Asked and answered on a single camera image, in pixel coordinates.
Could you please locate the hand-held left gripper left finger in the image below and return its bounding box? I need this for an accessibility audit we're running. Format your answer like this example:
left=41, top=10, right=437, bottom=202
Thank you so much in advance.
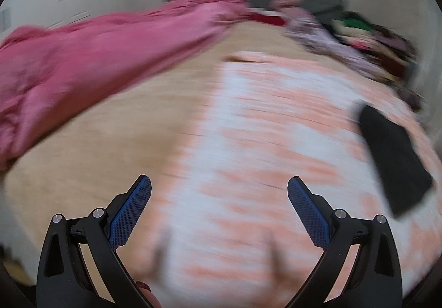
left=36, top=174, right=153, bottom=308

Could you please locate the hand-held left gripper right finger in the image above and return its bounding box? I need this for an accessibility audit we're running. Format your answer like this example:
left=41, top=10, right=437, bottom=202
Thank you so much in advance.
left=287, top=176, right=403, bottom=308

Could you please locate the black sweater with orange patches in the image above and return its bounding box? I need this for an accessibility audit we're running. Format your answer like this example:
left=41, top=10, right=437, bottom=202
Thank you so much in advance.
left=357, top=104, right=434, bottom=219

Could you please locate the stack of folded clothes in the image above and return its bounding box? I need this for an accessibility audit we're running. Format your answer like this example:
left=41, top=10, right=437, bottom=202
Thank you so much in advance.
left=328, top=11, right=421, bottom=88

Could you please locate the person's left hand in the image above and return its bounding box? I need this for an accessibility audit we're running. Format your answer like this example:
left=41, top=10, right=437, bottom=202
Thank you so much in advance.
left=136, top=280, right=157, bottom=308

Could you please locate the beige bed sheet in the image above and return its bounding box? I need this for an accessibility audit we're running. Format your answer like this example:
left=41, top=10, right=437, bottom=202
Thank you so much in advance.
left=0, top=21, right=311, bottom=289

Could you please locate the peach and white checked blanket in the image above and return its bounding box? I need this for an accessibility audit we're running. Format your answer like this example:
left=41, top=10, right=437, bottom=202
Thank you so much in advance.
left=152, top=52, right=442, bottom=308

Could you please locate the pink quilt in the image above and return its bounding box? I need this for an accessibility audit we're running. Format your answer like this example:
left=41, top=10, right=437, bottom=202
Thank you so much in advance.
left=0, top=0, right=252, bottom=170

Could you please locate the lavender garment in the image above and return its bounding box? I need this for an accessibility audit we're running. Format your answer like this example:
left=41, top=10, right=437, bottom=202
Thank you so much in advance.
left=283, top=9, right=384, bottom=80

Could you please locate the red cloth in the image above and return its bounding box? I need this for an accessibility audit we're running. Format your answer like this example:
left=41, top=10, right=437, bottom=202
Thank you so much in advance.
left=252, top=11, right=288, bottom=27

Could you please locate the pink fluffy cloth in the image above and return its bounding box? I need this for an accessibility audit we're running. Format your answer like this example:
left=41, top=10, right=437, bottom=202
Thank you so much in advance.
left=271, top=0, right=303, bottom=10

